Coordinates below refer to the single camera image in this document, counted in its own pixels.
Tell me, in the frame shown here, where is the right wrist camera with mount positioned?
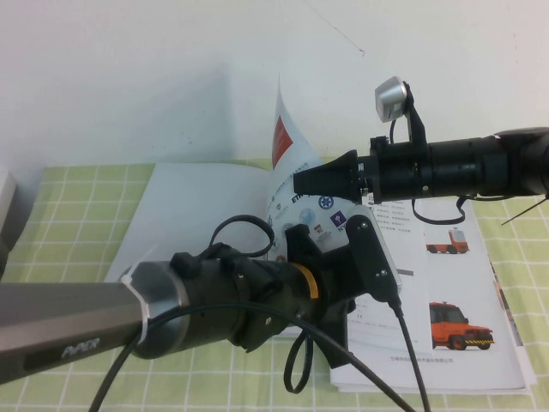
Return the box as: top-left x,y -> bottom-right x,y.
374,76 -> 429,146

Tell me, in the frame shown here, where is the white cable tie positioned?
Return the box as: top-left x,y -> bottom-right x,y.
118,263 -> 152,347

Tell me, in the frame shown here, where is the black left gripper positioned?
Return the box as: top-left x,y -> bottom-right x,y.
282,221 -> 359,371

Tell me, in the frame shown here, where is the black left camera cable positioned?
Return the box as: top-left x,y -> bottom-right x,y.
85,213 -> 432,412

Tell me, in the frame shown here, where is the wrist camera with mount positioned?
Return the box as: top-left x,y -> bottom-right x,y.
346,204 -> 405,306
374,76 -> 429,146

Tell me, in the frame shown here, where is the white product catalogue book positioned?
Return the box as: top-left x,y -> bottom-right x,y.
105,75 -> 540,394

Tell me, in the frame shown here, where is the black right camera cable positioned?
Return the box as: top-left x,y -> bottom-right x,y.
387,119 -> 471,227

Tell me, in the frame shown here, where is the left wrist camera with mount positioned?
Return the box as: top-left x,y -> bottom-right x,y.
346,204 -> 405,306

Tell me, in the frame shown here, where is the green checked tablecloth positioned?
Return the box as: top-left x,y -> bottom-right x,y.
0,162 -> 549,412

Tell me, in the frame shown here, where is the black camera cable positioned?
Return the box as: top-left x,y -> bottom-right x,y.
85,213 -> 432,412
387,119 -> 471,227

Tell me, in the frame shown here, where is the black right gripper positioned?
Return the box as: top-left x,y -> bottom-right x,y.
293,135 -> 432,206

